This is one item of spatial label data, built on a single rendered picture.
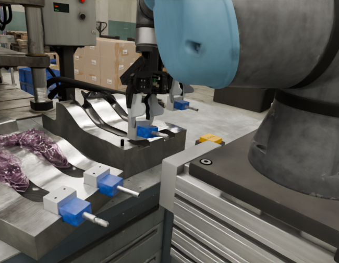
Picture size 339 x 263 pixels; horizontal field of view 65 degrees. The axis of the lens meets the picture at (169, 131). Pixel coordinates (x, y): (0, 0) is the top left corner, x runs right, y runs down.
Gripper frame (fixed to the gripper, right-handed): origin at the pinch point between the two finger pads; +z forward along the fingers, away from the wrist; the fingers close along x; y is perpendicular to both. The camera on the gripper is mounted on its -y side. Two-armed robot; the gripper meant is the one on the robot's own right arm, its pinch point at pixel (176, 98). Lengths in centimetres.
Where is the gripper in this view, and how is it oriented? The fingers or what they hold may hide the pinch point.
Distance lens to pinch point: 102.6
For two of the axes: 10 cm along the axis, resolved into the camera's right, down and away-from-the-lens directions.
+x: 6.8, -2.2, 7.1
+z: -0.7, 9.3, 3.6
